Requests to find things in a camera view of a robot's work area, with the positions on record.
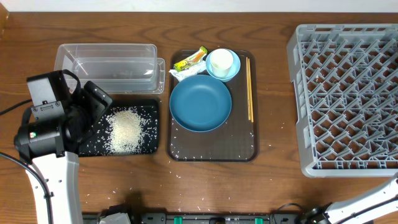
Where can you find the wooden chopstick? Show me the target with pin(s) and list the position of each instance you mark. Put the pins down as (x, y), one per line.
(248, 89)

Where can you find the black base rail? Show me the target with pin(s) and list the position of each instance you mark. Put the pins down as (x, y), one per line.
(123, 214)

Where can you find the silver foil wrapper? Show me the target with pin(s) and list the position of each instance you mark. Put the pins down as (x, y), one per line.
(191, 71)

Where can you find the clear plastic bin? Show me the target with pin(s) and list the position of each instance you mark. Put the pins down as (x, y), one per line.
(115, 68)

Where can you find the dark brown serving tray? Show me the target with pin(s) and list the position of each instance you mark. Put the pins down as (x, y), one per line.
(234, 141)

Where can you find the yellow green snack wrapper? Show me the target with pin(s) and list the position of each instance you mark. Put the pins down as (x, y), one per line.
(192, 60)

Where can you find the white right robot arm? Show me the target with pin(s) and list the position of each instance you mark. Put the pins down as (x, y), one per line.
(365, 208)

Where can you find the cream paper cup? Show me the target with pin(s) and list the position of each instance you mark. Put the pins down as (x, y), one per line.
(221, 60)

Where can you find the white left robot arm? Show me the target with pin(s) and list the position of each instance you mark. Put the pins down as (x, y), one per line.
(48, 142)

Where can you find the grey plastic dishwasher rack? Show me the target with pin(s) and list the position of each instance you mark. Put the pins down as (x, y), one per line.
(345, 83)

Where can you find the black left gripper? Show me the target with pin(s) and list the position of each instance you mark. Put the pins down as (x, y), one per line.
(97, 106)

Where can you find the black waste tray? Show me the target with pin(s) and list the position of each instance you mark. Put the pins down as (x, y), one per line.
(147, 109)

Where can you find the light blue small bowl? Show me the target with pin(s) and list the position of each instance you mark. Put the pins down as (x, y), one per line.
(233, 70)

